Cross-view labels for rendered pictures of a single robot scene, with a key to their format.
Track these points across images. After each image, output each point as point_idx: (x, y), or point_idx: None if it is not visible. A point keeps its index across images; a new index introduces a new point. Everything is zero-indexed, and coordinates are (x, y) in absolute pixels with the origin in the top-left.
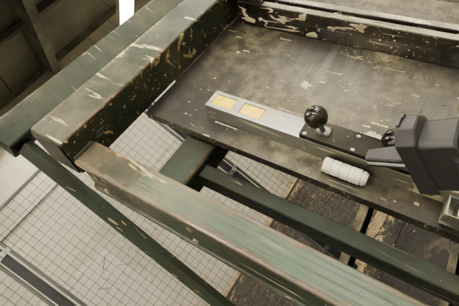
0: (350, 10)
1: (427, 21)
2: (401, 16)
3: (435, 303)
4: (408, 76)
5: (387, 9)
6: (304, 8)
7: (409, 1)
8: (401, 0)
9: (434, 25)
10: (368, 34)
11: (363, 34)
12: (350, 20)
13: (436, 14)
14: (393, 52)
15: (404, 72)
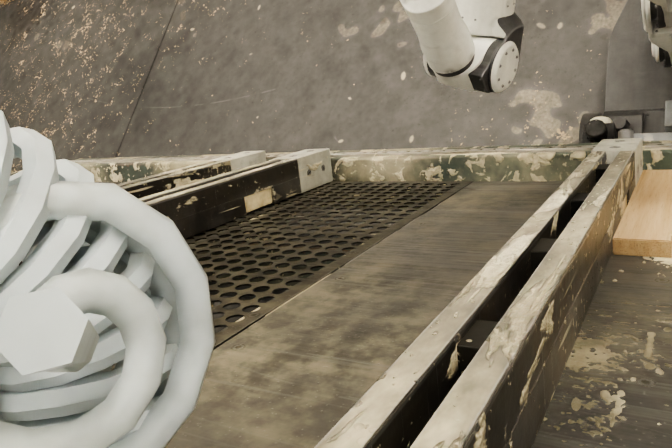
0: (461, 315)
1: (519, 237)
2: (498, 257)
3: None
4: (671, 329)
5: (312, 345)
6: (435, 415)
7: (287, 318)
8: (274, 326)
9: (538, 233)
10: (556, 325)
11: (553, 336)
12: (534, 314)
13: (363, 294)
14: (575, 334)
15: (651, 333)
